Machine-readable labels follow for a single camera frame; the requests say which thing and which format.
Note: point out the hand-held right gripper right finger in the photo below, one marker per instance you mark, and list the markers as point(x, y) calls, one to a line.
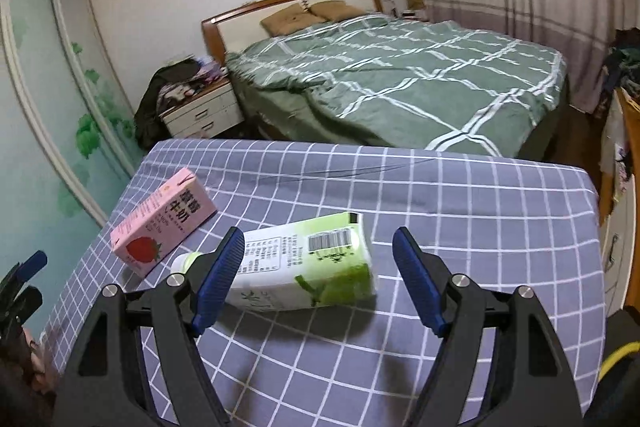
point(417, 277)

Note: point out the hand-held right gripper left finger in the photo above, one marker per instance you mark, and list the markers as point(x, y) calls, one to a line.
point(220, 277)

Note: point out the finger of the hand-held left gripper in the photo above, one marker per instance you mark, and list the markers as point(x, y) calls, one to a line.
point(27, 299)
point(32, 263)

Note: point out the pink milk carton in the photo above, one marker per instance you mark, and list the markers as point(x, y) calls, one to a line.
point(160, 222)

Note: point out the green and white drink carton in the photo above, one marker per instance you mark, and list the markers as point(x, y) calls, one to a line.
point(310, 267)

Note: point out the person's left hand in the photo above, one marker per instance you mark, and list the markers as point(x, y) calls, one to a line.
point(39, 364)

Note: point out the blue checked tablecloth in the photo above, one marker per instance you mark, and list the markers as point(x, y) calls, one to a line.
point(350, 187)

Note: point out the wardrobe with painted sliding doors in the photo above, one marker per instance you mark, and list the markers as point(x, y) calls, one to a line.
point(50, 107)

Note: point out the white nightstand with drawers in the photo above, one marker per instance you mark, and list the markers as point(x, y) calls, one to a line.
point(200, 112)

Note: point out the dark jacket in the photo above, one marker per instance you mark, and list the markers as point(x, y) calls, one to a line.
point(147, 117)

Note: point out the green checked duvet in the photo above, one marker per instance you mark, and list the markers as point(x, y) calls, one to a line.
point(400, 82)

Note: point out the pile of colourful clothes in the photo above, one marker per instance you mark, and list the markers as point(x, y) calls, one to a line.
point(200, 77)

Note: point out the wooden desk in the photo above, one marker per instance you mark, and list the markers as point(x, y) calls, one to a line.
point(627, 122)

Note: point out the small nightstand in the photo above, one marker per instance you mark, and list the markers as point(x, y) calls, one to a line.
point(412, 14)

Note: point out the wooden bed with white headboard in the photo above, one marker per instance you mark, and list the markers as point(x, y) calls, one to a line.
point(240, 14)

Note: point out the brown pillow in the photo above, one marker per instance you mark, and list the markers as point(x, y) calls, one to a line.
point(290, 21)
point(337, 10)

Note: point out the pile of dark clothes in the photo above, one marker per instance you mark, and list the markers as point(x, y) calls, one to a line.
point(625, 57)

